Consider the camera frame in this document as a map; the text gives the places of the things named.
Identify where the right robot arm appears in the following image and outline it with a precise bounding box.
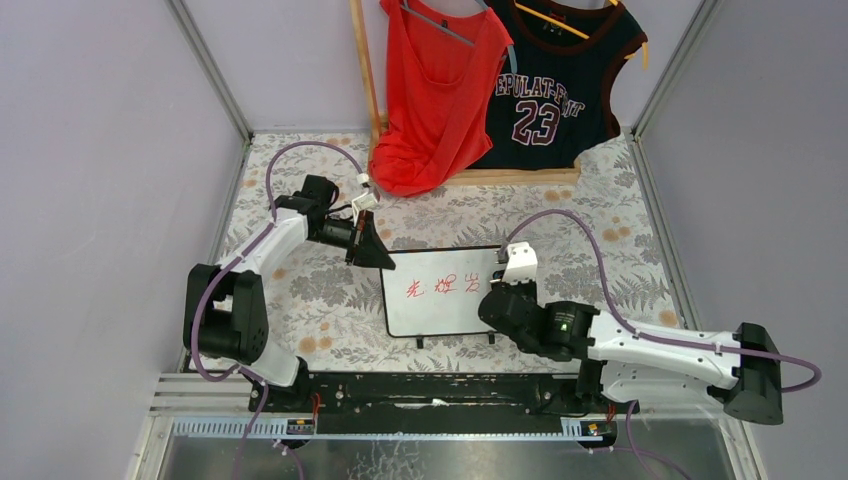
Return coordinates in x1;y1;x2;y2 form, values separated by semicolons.
478;282;784;425

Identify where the grey clothes hanger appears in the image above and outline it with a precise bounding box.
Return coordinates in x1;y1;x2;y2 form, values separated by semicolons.
400;0;518;74

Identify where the yellow clothes hanger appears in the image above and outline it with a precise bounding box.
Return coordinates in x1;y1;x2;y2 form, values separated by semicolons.
513;1;650;71

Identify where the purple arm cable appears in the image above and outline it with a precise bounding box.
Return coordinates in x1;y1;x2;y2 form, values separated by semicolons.
189;140;372;480
504;209;823;480

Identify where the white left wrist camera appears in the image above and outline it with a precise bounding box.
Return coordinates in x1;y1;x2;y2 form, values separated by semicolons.
351;189;380;217

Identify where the wooden clothes rack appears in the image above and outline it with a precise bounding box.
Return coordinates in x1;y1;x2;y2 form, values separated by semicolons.
349;0;583;187

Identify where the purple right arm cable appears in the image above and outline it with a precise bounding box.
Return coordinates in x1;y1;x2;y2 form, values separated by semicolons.
504;209;823;480

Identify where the red tank top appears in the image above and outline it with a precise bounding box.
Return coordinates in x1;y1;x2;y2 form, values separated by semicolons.
368;0;515;198

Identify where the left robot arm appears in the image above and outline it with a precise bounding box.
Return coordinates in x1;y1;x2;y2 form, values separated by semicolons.
183;174;396;388

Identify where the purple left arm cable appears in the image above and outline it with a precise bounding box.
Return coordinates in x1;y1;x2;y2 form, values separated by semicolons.
189;140;372;480

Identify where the floral tablecloth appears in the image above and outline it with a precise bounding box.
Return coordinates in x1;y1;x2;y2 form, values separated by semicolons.
262;137;683;373

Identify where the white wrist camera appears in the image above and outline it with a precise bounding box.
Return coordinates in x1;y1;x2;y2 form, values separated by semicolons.
498;242;538;285
351;189;380;217

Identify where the black-framed whiteboard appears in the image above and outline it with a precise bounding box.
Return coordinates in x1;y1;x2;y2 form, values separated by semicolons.
380;246;502;347

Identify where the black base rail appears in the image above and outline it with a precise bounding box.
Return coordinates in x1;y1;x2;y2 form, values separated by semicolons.
248;372;629;438

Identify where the black number 23 jersey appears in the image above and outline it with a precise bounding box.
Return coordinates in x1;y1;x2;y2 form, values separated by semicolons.
473;1;648;170

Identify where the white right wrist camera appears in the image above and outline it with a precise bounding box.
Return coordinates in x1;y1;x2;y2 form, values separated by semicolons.
498;242;538;285

